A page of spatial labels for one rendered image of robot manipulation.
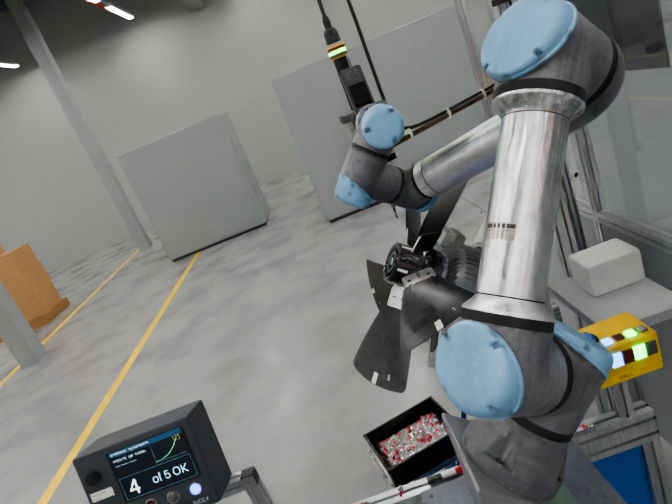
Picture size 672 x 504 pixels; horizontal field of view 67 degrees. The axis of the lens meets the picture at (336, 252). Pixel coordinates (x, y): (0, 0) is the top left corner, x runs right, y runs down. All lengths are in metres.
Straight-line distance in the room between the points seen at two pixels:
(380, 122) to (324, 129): 5.97
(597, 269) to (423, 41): 5.64
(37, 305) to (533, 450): 8.85
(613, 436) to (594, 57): 0.86
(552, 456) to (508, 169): 0.40
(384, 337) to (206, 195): 7.35
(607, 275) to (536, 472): 1.03
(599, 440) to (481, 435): 0.55
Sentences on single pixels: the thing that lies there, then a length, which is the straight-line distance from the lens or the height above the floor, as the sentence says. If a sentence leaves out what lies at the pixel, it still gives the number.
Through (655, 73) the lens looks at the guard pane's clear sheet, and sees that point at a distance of 1.54.
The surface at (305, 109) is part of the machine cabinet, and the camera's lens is 6.86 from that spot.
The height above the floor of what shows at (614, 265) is 0.95.
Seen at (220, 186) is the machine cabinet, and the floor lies 0.89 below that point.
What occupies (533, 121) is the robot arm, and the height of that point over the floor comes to 1.61.
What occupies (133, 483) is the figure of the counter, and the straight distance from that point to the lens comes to 1.21.
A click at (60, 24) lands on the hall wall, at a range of 14.68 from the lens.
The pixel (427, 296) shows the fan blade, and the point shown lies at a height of 1.18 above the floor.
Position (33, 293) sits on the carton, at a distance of 9.30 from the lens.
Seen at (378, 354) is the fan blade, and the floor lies 1.00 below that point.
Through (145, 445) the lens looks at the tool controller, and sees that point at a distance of 1.17.
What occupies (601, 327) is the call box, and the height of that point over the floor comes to 1.07.
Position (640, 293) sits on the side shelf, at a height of 0.86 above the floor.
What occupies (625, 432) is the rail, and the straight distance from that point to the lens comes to 1.35.
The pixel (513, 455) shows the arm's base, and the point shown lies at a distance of 0.80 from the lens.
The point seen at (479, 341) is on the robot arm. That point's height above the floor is 1.41.
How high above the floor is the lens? 1.75
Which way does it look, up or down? 17 degrees down
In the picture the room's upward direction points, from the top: 22 degrees counter-clockwise
